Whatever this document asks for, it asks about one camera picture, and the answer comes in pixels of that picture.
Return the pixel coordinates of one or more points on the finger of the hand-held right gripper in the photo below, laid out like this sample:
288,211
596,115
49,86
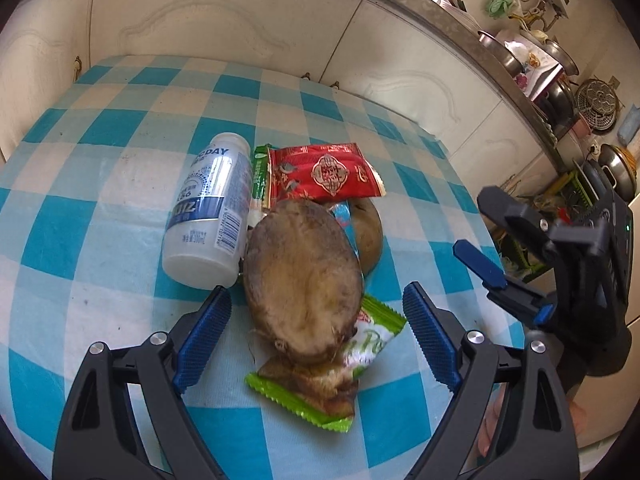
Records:
480,262
515,215

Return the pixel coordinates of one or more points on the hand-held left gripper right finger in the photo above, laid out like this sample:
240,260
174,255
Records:
432,340

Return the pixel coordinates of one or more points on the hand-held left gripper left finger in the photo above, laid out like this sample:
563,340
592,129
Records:
205,335

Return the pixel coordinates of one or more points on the green snack wrapper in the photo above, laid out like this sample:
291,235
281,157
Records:
380,330

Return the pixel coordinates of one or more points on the cut brown taro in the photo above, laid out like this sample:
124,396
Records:
300,280

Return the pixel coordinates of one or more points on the round brown potato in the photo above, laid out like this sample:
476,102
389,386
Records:
369,230

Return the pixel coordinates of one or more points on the white plastic bottle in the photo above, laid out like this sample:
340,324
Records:
205,210

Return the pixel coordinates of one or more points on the blue snack wrapper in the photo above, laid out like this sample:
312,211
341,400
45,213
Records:
345,220

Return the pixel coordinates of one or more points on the green white stick packet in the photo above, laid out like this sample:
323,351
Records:
259,180

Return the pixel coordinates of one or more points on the red snack packet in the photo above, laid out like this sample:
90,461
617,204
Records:
320,170

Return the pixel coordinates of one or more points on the person's right hand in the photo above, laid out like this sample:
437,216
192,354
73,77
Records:
492,422

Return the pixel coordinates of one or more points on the green dish rack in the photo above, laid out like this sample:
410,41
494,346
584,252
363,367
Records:
567,190

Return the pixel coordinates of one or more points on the steel wok with lid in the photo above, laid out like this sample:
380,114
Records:
622,167

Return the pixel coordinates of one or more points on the round steel steamer rack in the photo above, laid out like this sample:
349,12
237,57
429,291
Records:
597,105

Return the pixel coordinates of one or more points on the blue cloth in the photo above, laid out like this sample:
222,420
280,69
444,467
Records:
630,125

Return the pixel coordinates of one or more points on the floral printed cloth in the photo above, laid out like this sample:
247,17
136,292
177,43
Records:
535,67

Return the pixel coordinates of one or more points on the steel basin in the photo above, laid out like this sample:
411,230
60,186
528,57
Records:
500,52

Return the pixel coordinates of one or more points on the steel cooking pot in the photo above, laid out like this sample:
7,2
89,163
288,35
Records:
562,57

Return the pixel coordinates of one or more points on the green plastic bag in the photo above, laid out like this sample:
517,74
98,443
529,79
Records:
502,4

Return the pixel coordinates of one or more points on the blue checkered tablecloth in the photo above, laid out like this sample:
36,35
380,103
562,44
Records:
125,125

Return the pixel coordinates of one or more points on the white kitchen cabinet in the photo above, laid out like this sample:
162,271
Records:
200,10

